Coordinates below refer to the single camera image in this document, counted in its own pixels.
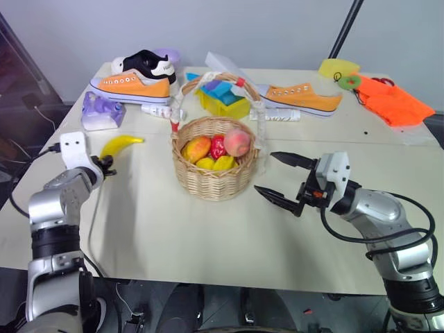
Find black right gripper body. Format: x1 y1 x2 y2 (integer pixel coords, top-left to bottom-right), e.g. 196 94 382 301
295 172 337 210

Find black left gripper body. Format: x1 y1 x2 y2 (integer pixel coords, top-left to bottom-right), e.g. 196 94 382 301
91 156 107 177

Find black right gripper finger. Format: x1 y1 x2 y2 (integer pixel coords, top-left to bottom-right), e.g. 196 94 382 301
253 185 308 219
270 151 318 171

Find yellow toy banana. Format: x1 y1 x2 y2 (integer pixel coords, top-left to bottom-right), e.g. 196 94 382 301
99 135 145 161

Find white patterned bottle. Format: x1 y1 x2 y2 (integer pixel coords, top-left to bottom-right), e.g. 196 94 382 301
249 108 302 123

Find purple detergent pouch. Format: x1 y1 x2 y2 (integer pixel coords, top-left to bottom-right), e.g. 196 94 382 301
80 90 127 132

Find pink toy peach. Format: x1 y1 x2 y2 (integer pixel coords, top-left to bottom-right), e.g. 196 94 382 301
223 128 251 157

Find orange canvas sneaker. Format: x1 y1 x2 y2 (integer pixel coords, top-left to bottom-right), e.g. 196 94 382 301
257 83 344 118
89 69 173 105

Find yellow toy fruit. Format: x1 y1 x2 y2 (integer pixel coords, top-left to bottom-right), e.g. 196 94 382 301
212 155 240 172

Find small white bottle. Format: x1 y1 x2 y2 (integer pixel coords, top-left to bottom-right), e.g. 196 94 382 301
140 103 174 119

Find red toy fruit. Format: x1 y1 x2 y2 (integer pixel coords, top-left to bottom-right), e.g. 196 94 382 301
210 135 228 160

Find yellow plastic box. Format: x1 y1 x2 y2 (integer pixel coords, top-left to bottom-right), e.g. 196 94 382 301
194 80 251 119

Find teal sponge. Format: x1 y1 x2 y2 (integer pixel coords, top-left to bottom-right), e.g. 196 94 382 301
221 92 244 107

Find orange yellow toy mango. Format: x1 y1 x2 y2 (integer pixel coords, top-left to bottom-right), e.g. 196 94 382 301
181 136 212 164

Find yellow sponge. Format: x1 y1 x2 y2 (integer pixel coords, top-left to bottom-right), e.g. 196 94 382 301
318 58 362 80

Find black and white sneaker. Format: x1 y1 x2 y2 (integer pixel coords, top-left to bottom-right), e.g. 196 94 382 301
110 49 178 86

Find blue sponge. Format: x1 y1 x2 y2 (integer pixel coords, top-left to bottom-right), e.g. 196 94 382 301
202 80 232 99

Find orange cloth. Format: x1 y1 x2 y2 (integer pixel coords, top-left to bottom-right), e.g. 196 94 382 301
353 74 436 128

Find translucent white long box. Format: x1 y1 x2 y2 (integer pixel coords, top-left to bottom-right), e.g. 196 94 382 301
205 51 270 99

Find black tripod pole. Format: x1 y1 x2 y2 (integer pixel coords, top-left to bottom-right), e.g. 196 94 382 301
327 0 366 60

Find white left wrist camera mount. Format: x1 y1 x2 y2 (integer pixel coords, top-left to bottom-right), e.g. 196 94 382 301
59 131 105 190

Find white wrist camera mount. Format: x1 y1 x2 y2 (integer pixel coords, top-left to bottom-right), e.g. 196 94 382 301
59 131 105 190
314 151 352 209

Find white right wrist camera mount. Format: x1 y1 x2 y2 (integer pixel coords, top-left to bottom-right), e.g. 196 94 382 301
314 151 352 209

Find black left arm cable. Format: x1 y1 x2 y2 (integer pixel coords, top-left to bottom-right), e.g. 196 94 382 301
9 142 62 219

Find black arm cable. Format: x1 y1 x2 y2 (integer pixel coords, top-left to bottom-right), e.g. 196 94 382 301
320 192 438 262
9 142 62 219

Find thin white cable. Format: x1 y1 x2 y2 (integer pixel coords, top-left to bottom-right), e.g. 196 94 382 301
87 187 105 278

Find wicker basket with handle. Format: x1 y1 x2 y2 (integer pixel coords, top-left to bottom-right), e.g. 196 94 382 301
171 71 268 203

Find green ring toy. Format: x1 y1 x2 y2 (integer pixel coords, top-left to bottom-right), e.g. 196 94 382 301
337 75 363 92

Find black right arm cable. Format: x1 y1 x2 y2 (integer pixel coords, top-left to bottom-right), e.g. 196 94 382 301
320 192 438 262

